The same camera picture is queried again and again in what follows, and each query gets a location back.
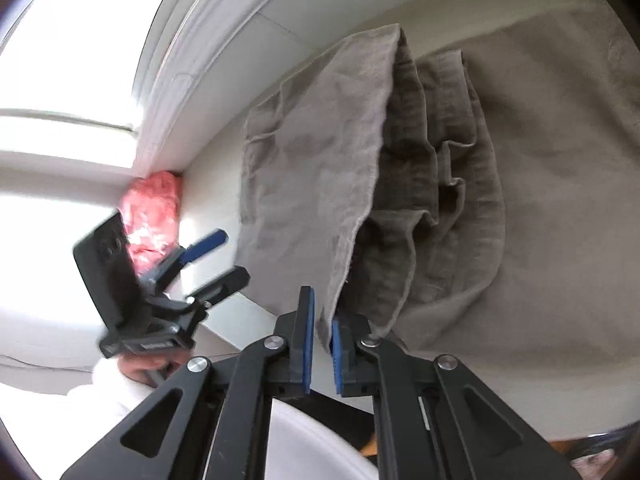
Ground window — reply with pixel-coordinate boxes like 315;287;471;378
0;0;201;173

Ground grey-brown pants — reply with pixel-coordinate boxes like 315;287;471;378
234;10;640;443

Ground person's left hand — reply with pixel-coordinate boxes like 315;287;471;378
119;354;174;388

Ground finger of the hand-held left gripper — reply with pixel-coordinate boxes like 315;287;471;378
186;267;251;309
172;229;229;267

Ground red patterned bag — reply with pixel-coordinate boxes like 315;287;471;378
119;171;183;273

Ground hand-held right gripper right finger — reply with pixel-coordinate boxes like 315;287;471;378
331;311;576;480

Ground person's left forearm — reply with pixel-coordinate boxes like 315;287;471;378
65;359;171;413

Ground white round object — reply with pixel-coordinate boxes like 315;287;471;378
260;399;378;480

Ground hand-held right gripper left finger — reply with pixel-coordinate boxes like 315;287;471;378
60;285;316;480

